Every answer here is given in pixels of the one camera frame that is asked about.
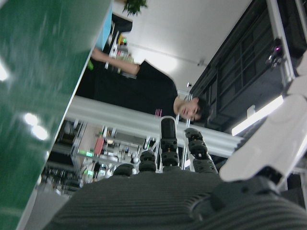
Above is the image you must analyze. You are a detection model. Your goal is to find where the green plant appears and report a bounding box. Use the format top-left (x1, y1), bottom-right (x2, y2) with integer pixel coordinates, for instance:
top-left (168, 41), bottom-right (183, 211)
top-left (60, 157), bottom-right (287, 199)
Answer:
top-left (122, 0), bottom-right (149, 16)

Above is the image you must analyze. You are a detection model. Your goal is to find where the aluminium frame post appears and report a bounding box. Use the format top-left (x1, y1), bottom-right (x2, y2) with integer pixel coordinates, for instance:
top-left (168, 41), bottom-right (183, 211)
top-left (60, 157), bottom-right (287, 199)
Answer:
top-left (266, 0), bottom-right (297, 89)

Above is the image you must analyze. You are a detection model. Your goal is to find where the black frame-mounted camera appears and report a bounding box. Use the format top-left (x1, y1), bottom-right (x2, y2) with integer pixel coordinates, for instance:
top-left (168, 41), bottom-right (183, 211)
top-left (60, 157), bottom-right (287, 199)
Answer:
top-left (265, 38), bottom-right (284, 70)

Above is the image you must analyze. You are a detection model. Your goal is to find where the metal equipment rack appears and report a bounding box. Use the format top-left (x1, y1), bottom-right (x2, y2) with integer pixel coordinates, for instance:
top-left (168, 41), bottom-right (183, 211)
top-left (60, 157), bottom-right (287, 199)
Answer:
top-left (40, 119), bottom-right (159, 192)

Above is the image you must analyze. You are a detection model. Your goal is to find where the person in black t-shirt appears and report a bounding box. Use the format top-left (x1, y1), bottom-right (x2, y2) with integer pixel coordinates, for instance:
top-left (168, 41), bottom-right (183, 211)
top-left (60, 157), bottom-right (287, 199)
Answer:
top-left (76, 46), bottom-right (213, 127)

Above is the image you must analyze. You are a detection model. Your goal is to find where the green conveyor belt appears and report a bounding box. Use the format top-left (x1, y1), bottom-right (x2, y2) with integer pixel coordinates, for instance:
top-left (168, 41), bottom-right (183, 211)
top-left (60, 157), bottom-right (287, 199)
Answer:
top-left (0, 0), bottom-right (112, 230)

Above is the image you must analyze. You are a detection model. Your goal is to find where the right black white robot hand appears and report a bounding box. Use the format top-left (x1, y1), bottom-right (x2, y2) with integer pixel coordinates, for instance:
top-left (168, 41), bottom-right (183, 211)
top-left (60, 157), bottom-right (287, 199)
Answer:
top-left (42, 64), bottom-right (307, 230)

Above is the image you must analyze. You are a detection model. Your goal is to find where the thick aluminium beam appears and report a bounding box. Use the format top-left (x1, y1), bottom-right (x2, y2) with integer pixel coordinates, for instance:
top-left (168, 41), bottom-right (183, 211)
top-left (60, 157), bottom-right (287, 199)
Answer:
top-left (64, 95), bottom-right (243, 159)

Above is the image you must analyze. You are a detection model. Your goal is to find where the ceiling light strip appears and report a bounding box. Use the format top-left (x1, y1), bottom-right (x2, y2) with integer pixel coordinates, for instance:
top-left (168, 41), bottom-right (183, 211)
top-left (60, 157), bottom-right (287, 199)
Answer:
top-left (231, 95), bottom-right (284, 136)

